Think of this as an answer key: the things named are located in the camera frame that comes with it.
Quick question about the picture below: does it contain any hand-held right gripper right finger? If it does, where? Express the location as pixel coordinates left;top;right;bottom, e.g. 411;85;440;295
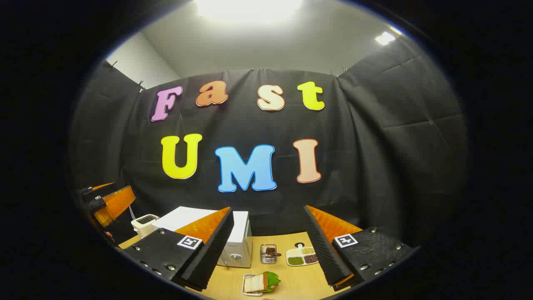
303;205;413;291

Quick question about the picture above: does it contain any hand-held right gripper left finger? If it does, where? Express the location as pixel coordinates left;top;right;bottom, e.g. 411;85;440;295
124;207;234;292

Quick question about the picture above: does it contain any white microwave oven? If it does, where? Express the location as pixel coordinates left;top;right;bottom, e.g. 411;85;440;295
152;206;253;268

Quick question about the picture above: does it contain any sandwich with lettuce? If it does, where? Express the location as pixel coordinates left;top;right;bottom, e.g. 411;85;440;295
244;271;281;293

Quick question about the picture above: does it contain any white divided dish with grains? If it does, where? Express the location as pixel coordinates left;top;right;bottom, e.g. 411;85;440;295
286;243;319;267

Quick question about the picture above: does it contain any white toaster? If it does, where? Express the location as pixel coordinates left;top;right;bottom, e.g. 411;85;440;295
131;214;160;239

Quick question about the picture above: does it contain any white rectangular tray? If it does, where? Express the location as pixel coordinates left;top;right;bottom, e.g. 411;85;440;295
242;274;275;297

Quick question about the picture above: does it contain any metal mesh utensil holder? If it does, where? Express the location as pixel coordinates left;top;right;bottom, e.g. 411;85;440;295
260;244;278;264

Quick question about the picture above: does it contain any black backdrop cloth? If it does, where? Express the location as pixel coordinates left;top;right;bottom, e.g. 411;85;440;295
69;35;469;250

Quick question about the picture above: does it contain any small ceiling light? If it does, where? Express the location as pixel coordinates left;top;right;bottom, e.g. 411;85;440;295
374;31;396;46

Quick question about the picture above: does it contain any large ceiling light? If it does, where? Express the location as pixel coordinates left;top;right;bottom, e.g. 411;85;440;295
196;0;303;22

